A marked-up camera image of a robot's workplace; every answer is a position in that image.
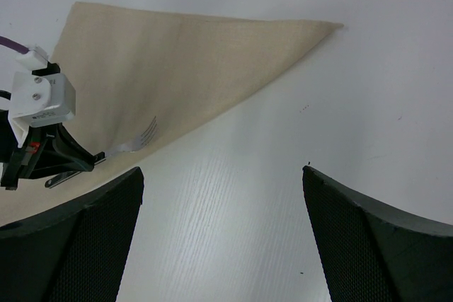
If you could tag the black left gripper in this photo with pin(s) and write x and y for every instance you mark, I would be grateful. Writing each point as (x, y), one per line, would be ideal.
(47, 151)

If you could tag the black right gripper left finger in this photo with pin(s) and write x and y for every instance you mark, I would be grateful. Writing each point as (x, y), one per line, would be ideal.
(75, 251)

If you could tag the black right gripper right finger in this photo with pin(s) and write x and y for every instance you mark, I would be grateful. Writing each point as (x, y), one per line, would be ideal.
(371, 251)

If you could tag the silver fork black handle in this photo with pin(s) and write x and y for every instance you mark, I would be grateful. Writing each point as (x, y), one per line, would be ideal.
(134, 144)

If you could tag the beige cloth napkin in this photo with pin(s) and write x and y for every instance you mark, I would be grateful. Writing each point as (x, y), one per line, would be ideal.
(131, 68)

